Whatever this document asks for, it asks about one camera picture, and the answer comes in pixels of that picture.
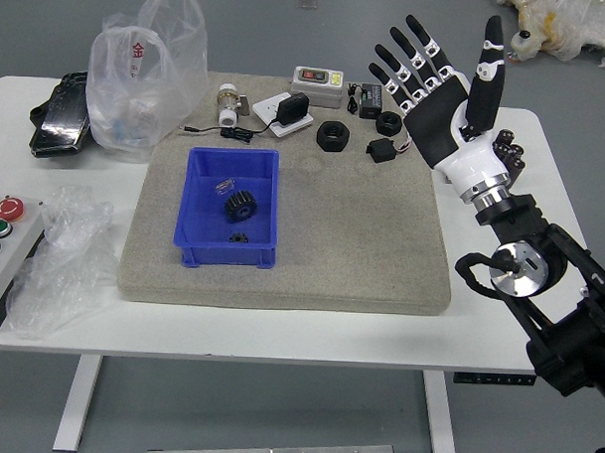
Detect black table control panel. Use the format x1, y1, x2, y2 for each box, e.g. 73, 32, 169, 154
453, 372, 536, 387

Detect black power adapter with cord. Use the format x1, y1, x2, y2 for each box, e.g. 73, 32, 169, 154
178, 88, 311, 146

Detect black buzzer module with wires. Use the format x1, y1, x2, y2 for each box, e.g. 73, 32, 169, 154
365, 136, 411, 166

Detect black glossy pouch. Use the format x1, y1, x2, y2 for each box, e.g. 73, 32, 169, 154
28, 69, 94, 160

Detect big black hex nut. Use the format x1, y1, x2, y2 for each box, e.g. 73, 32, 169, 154
315, 119, 352, 154

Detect plastic-wrapped plush toy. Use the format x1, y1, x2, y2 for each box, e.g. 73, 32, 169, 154
491, 0, 605, 77

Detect blue plastic box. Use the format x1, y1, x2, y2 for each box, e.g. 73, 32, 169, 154
172, 146, 281, 271

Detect white table leg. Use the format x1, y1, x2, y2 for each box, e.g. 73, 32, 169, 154
51, 354, 104, 453
420, 369, 462, 453

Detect black coiled cable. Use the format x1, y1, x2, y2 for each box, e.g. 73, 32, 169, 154
345, 82, 364, 116

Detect white wall socket plate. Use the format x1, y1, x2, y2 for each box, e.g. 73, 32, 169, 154
250, 90, 316, 139

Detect black rectangular power module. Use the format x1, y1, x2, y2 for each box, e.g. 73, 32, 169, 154
359, 82, 386, 120

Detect big black gear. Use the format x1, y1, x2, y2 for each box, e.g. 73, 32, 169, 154
224, 189, 259, 222

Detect grey two-button switch box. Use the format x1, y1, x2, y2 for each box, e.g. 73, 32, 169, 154
289, 66, 347, 109

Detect brass valve with white ends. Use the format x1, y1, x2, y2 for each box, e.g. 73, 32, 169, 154
215, 83, 252, 128

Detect white plastic shopping bag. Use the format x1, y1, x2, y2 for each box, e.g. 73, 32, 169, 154
83, 0, 212, 166

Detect grey-brown foam mat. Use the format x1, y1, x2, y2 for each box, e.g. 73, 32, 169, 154
115, 70, 461, 317

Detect crumpled clear plastic bag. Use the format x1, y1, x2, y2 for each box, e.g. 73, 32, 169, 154
3, 182, 121, 343

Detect grey push-button control box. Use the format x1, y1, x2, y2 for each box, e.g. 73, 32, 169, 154
0, 193, 47, 336

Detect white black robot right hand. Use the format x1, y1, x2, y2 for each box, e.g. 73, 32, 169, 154
364, 10, 516, 196

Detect small black hex nut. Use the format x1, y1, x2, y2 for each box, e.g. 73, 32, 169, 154
375, 111, 404, 136

